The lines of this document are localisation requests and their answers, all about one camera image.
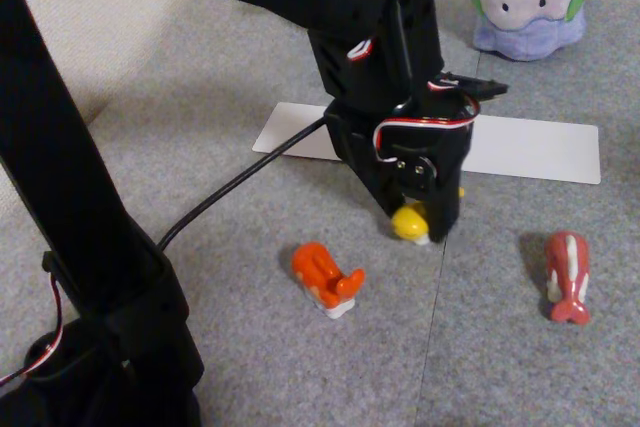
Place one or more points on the grey felt mat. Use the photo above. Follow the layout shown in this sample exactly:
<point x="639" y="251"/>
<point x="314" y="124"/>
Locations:
<point x="500" y="372"/>
<point x="250" y="347"/>

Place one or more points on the orange shrimp sushi toy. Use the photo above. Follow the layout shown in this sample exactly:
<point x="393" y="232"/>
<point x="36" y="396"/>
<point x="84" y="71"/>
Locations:
<point x="320" y="267"/>

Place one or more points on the white card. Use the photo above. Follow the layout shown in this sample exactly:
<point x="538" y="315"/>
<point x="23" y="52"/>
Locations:
<point x="540" y="147"/>
<point x="290" y="132"/>

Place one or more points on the purple Goomy plush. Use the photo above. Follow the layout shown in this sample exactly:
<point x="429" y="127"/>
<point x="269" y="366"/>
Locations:
<point x="530" y="2"/>

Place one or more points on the yellow egg sushi toy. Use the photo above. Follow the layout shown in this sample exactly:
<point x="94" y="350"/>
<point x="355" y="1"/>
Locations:
<point x="407" y="224"/>

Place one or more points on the red tuna sushi toy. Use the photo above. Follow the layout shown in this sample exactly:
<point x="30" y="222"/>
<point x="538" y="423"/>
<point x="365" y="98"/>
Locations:
<point x="565" y="272"/>

